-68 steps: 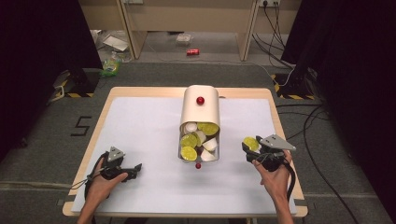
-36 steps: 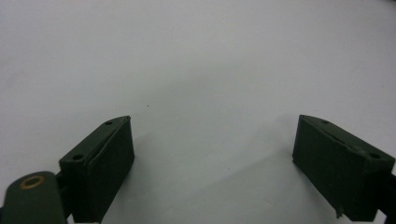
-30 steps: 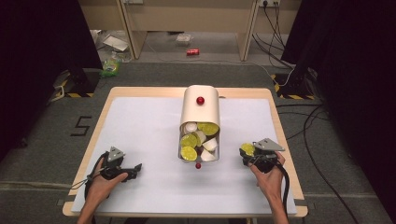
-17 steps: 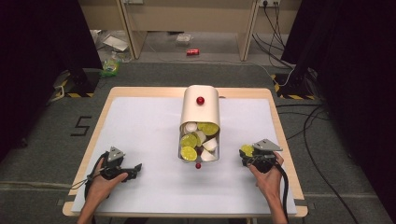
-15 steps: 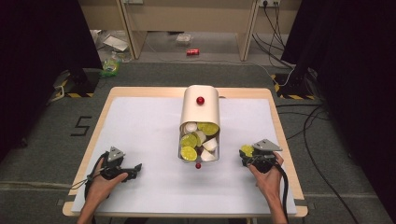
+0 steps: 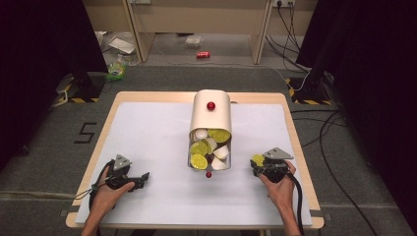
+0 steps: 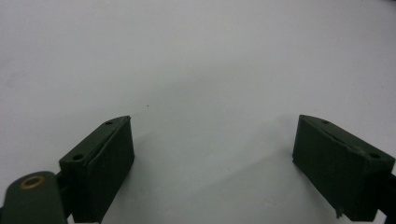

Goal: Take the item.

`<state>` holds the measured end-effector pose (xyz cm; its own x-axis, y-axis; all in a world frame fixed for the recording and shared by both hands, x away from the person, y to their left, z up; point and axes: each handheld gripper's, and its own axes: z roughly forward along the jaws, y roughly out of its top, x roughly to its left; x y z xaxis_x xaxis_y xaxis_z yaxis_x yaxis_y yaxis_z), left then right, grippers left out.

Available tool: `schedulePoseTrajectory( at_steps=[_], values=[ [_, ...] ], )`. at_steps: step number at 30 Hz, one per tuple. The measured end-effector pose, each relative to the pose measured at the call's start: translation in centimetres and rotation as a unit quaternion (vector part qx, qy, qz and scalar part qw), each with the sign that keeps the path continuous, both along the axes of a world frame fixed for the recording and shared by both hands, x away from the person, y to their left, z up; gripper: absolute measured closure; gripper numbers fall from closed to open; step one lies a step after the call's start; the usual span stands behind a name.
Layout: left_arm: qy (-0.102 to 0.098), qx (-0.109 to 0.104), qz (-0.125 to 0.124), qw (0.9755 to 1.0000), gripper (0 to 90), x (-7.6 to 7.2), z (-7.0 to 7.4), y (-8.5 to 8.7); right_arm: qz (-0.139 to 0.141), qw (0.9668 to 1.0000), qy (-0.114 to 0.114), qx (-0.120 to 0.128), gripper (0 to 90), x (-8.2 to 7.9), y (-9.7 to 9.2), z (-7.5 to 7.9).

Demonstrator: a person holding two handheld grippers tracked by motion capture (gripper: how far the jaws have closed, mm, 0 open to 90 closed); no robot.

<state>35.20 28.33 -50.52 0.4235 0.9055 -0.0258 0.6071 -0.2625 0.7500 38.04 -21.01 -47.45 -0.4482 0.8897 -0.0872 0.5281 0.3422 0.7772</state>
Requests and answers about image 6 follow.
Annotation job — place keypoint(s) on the white plastic sheet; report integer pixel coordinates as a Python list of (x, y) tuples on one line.
[(122, 45)]

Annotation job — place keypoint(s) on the red can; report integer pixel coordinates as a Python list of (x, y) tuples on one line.
[(203, 54)]

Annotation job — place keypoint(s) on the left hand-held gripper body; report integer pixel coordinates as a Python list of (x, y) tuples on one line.
[(118, 173)]

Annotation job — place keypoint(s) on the black curtain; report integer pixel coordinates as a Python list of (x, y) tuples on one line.
[(370, 82), (39, 65)]

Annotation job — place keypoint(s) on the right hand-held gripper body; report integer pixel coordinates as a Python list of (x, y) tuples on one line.
[(275, 168)]

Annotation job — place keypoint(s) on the small yellow-lidded white cup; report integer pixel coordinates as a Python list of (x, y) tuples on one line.
[(258, 159)]

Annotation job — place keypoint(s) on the green plastic bag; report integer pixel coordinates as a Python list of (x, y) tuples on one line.
[(116, 70)]

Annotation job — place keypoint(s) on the beige desk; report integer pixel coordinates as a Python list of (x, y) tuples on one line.
[(196, 16)]

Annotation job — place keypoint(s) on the clear drawer with red knob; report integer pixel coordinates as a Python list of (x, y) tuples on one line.
[(209, 168)]

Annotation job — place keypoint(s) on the white wall socket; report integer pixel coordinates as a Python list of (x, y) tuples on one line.
[(283, 3)]

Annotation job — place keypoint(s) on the white box with red knob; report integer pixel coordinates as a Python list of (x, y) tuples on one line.
[(210, 114)]

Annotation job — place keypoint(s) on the clear plastic package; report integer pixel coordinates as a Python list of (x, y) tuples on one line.
[(193, 40)]

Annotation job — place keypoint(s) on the person's right hand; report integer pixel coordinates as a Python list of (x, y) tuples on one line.
[(282, 193)]

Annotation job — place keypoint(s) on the black stand base striped tape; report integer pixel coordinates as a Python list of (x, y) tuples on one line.
[(83, 88), (308, 93)]

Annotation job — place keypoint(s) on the wooden table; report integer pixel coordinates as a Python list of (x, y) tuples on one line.
[(98, 154)]

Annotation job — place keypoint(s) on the person's left hand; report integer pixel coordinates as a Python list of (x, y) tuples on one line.
[(105, 200)]

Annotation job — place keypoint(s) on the white table mat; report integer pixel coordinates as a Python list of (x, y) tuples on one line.
[(154, 164)]

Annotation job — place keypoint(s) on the pile of yellow-lidded cups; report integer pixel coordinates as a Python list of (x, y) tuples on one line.
[(209, 149)]

